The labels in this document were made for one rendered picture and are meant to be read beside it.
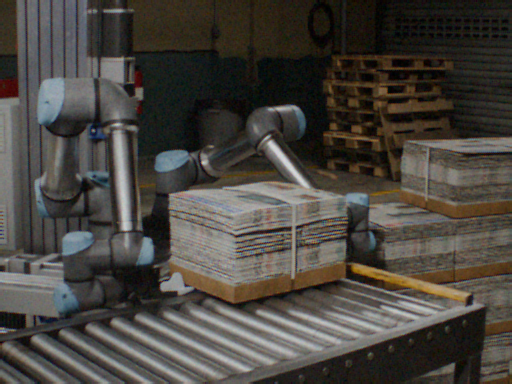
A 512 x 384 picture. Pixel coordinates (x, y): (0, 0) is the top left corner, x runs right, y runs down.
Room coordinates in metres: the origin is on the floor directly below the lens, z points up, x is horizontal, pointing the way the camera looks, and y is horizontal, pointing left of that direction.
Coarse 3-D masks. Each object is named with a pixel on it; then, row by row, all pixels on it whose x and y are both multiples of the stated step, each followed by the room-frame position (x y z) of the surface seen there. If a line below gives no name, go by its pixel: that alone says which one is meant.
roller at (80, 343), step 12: (60, 336) 1.74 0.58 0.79; (72, 336) 1.72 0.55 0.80; (84, 336) 1.71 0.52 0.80; (72, 348) 1.70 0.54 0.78; (84, 348) 1.67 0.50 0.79; (96, 348) 1.65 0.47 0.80; (96, 360) 1.62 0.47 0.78; (108, 360) 1.60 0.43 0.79; (120, 360) 1.58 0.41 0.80; (108, 372) 1.58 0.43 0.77; (120, 372) 1.55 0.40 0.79; (132, 372) 1.53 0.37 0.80; (144, 372) 1.53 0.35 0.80
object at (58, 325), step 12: (168, 300) 2.00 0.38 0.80; (180, 300) 2.00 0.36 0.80; (192, 300) 2.01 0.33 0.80; (108, 312) 1.88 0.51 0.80; (120, 312) 1.89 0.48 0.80; (132, 312) 1.89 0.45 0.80; (156, 312) 1.93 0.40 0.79; (48, 324) 1.78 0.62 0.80; (60, 324) 1.78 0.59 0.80; (72, 324) 1.79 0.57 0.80; (84, 324) 1.80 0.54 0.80; (108, 324) 1.84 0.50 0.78; (0, 336) 1.70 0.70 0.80; (12, 336) 1.70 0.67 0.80; (24, 336) 1.71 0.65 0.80
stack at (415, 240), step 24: (384, 216) 2.97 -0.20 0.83; (408, 216) 2.97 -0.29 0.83; (432, 216) 2.97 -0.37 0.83; (480, 216) 2.99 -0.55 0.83; (504, 216) 3.02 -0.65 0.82; (384, 240) 2.81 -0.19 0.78; (408, 240) 2.84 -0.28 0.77; (432, 240) 2.89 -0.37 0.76; (456, 240) 2.93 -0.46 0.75; (480, 240) 2.97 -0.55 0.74; (504, 240) 3.03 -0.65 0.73; (360, 264) 2.75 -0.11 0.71; (384, 264) 2.80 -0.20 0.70; (408, 264) 2.84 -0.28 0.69; (432, 264) 2.88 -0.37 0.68; (456, 264) 2.94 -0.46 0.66; (480, 264) 2.97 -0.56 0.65; (408, 288) 2.85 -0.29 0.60; (456, 288) 2.92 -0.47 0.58; (480, 288) 2.97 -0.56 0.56; (504, 288) 3.02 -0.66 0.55; (504, 312) 3.03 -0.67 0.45; (504, 336) 3.04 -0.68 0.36; (504, 360) 3.03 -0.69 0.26
